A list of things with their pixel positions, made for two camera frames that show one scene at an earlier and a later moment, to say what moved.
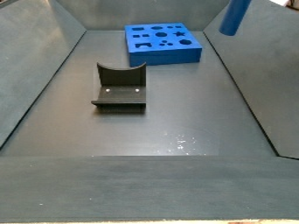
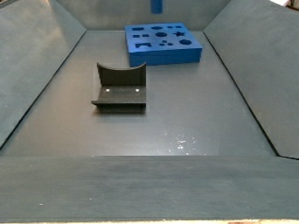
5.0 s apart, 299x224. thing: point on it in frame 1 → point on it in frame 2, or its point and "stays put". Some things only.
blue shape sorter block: (160, 44) stays put
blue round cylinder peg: (232, 17) → (156, 6)
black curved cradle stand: (123, 89) stays put
